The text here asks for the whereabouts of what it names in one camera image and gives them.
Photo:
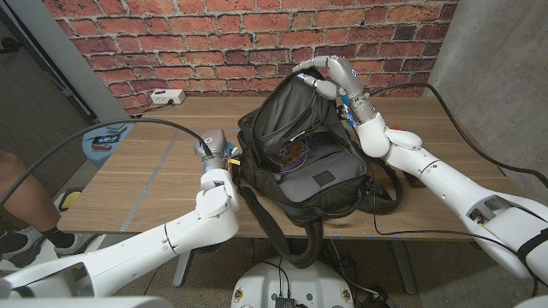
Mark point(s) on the yellow and black disc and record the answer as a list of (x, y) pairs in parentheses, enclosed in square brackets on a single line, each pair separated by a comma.
[(70, 199)]

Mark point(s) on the black backpack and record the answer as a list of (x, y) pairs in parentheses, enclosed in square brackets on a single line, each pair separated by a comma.
[(287, 107)]

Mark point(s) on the grey and black sneaker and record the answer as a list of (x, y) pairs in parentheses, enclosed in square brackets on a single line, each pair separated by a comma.
[(79, 244), (19, 248)]

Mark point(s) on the person's bare leg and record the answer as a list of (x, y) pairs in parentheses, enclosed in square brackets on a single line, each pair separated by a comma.
[(21, 201)]

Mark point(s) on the white low platform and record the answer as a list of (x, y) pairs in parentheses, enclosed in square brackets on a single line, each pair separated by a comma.
[(51, 256)]

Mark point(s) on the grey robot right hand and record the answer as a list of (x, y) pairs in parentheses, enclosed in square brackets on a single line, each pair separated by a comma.
[(344, 77)]

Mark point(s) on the white power strip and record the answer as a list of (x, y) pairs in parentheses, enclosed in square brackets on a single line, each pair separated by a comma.
[(167, 96)]

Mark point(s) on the small red-brown item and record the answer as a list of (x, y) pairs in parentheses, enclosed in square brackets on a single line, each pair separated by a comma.
[(101, 147)]

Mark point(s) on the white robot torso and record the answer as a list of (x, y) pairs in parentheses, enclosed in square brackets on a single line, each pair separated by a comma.
[(291, 282)]

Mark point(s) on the metal table leg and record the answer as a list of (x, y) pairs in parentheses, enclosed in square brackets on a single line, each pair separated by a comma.
[(182, 269), (404, 267)]

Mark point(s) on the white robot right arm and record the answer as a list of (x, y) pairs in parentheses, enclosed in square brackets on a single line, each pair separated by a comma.
[(449, 184)]

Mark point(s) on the black round fan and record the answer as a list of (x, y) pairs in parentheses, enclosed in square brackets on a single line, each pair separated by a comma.
[(212, 249)]

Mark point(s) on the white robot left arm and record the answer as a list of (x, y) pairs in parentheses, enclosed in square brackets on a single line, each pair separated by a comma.
[(150, 252)]

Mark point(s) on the printed red brick backdrop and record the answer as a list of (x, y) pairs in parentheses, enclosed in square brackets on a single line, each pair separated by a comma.
[(257, 43)]

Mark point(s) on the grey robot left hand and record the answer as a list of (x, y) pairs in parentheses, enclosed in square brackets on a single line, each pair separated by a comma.
[(214, 147)]

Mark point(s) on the blue round stool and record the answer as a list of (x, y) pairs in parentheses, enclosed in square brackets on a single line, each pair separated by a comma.
[(96, 155)]

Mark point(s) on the small teal box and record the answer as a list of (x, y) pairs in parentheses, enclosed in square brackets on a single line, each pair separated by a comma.
[(116, 127)]

